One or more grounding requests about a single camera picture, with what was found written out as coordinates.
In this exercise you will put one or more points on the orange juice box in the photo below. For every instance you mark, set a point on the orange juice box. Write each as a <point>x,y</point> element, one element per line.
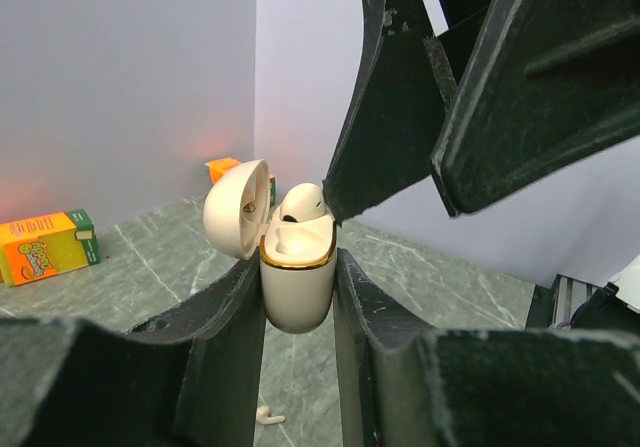
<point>41,247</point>
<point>217,168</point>

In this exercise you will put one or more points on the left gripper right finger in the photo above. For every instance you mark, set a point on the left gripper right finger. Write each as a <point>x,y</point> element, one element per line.
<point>403,382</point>

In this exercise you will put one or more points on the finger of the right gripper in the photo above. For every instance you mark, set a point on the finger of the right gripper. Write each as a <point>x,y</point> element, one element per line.
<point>395,113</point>
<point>548,83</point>

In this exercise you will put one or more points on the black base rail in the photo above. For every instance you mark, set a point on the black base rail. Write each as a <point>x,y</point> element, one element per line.
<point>554,307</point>

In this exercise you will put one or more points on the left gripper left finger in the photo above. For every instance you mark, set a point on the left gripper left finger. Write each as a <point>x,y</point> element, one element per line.
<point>188,376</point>

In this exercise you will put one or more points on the pink earbud charging case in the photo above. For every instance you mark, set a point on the pink earbud charging case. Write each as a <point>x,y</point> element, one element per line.
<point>297,261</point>

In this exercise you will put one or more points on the pink earbud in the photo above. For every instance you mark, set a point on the pink earbud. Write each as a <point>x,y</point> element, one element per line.
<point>302,203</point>
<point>264,416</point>

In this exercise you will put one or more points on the orange juice box back middle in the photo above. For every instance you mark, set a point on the orange juice box back middle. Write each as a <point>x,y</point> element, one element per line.
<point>41,247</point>

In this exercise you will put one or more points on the orange juice box back right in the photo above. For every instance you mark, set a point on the orange juice box back right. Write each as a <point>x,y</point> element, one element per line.
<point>217,168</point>

